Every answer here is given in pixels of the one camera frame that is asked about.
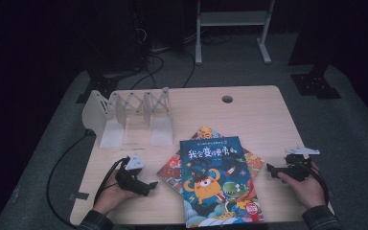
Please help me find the black floor cable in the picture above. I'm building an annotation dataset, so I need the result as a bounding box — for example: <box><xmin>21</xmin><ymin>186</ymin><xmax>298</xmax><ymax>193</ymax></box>
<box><xmin>130</xmin><ymin>52</ymin><xmax>166</xmax><ymax>90</ymax></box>
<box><xmin>181</xmin><ymin>49</ymin><xmax>196</xmax><ymax>89</ymax></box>

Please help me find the long black cable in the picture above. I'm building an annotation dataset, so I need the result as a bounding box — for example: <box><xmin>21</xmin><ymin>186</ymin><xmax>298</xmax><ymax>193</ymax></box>
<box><xmin>46</xmin><ymin>128</ymin><xmax>97</xmax><ymax>229</ymax></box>

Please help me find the light blue animal faces book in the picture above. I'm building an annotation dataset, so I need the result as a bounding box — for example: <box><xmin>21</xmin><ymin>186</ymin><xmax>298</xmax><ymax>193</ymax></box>
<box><xmin>156</xmin><ymin>125</ymin><xmax>265</xmax><ymax>196</ymax></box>

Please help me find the dark blue monster picture book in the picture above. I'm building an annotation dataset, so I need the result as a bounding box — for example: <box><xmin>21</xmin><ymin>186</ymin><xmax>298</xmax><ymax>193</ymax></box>
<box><xmin>179</xmin><ymin>136</ymin><xmax>265</xmax><ymax>229</ymax></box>

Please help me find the grey tape strip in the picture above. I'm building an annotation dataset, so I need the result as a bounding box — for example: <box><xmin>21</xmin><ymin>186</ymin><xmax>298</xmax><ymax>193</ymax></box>
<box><xmin>68</xmin><ymin>192</ymin><xmax>90</xmax><ymax>201</ymax></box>

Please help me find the person's right hand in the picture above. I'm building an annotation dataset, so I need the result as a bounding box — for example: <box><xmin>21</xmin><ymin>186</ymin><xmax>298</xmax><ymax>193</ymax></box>
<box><xmin>277</xmin><ymin>161</ymin><xmax>329</xmax><ymax>210</ymax></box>

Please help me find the white expandable book rack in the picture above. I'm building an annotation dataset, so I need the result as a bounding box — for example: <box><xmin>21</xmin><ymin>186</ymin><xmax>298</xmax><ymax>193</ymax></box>
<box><xmin>81</xmin><ymin>86</ymin><xmax>174</xmax><ymax>149</ymax></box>

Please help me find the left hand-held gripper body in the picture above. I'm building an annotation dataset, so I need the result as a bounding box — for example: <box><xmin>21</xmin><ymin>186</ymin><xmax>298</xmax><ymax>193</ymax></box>
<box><xmin>114</xmin><ymin>153</ymin><xmax>151</xmax><ymax>196</ymax></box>

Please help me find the person's left hand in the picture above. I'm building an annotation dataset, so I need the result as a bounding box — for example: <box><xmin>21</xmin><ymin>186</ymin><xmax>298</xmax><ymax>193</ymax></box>
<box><xmin>92</xmin><ymin>168</ymin><xmax>142</xmax><ymax>217</ymax></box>

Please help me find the white metal desk frame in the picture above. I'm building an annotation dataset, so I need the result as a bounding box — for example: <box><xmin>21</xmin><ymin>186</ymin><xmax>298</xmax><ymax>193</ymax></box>
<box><xmin>195</xmin><ymin>0</ymin><xmax>277</xmax><ymax>66</ymax></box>

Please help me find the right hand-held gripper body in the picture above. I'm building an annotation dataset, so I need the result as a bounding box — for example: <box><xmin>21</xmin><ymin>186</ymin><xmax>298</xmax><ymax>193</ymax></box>
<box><xmin>277</xmin><ymin>145</ymin><xmax>321</xmax><ymax>183</ymax></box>

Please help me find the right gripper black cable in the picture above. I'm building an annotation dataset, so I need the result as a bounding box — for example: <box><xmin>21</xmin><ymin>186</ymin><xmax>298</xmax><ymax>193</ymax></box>
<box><xmin>295</xmin><ymin>156</ymin><xmax>331</xmax><ymax>205</ymax></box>

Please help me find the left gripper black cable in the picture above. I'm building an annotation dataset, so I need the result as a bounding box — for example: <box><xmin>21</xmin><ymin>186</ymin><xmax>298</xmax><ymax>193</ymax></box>
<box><xmin>93</xmin><ymin>156</ymin><xmax>132</xmax><ymax>205</ymax></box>

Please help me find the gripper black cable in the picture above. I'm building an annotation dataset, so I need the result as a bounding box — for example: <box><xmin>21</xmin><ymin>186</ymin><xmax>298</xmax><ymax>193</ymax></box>
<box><xmin>295</xmin><ymin>156</ymin><xmax>331</xmax><ymax>205</ymax></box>
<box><xmin>93</xmin><ymin>156</ymin><xmax>132</xmax><ymax>205</ymax></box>

